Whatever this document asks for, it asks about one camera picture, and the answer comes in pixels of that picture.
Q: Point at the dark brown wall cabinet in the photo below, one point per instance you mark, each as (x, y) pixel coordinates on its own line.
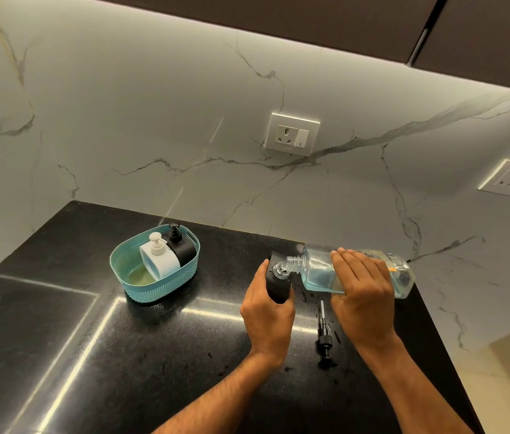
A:
(282, 17)
(490, 36)

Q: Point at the black soap dispenser with pump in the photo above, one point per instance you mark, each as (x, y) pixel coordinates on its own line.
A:
(183, 249)

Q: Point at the white soap dispenser with pump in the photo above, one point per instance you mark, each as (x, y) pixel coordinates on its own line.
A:
(161, 264)

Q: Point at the person's left thumb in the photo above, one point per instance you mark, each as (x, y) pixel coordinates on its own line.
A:
(289, 300)

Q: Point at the person's right forearm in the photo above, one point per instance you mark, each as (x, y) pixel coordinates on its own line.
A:
(411, 393)

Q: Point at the person's right hand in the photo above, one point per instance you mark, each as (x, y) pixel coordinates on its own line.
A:
(368, 302)

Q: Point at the teal woven plastic basket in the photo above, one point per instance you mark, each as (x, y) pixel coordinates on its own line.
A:
(164, 282)

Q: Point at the person's right thumb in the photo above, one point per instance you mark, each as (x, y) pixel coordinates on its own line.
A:
(339, 306)

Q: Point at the clear refill bottle blue liquid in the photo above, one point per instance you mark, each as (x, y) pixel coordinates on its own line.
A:
(318, 272)

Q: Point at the black pump head with tube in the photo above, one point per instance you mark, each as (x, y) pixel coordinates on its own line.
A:
(325, 341)

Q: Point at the black soap dispenser bottle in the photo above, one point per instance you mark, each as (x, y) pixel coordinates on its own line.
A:
(278, 284)

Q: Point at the person's left hand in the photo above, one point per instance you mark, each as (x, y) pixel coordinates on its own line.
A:
(264, 323)

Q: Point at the person's left forearm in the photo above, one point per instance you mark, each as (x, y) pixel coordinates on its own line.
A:
(228, 397)

